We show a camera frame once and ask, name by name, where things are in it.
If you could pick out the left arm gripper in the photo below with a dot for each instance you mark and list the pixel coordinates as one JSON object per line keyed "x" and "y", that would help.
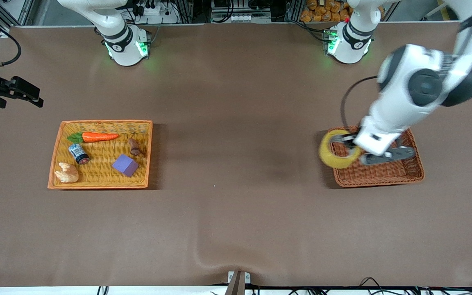
{"x": 346, "y": 140}

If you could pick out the yellow clear tape roll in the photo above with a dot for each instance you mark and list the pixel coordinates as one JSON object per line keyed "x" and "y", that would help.
{"x": 329, "y": 157}

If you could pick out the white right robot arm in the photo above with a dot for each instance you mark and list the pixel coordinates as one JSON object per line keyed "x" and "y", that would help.
{"x": 123, "y": 49}

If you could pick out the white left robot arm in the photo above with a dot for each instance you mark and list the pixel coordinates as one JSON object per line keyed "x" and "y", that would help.
{"x": 400, "y": 102}

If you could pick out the brown wicker basket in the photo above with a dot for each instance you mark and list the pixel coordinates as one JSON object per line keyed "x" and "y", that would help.
{"x": 383, "y": 174}

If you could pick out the small blue-labelled can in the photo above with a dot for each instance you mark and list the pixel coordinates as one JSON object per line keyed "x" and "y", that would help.
{"x": 78, "y": 153}

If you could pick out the orange toy carrot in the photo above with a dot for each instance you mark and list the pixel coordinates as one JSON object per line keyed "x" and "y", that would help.
{"x": 98, "y": 137}

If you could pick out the tan toy bread piece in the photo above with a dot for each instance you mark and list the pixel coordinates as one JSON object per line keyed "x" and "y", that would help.
{"x": 67, "y": 173}

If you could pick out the orange woven flat tray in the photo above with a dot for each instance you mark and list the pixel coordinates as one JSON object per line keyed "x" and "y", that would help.
{"x": 100, "y": 178}

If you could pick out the brown toy mushroom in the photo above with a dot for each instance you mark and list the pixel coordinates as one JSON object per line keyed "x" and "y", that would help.
{"x": 134, "y": 147}

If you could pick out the purple foam block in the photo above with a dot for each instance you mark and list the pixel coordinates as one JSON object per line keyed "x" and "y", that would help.
{"x": 125, "y": 165}

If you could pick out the brown table cover sheet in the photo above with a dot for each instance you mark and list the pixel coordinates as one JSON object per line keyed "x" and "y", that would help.
{"x": 236, "y": 123}

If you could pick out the bag of orange pastries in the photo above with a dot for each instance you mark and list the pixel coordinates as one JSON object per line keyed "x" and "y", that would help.
{"x": 322, "y": 11}

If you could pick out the white power strip with plugs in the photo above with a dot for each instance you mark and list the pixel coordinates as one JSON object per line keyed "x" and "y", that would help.
{"x": 154, "y": 11}

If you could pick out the white multi-socket strip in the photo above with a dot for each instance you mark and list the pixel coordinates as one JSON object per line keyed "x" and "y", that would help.
{"x": 242, "y": 17}

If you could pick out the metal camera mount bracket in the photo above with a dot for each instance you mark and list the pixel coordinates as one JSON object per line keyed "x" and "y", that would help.
{"x": 238, "y": 282}

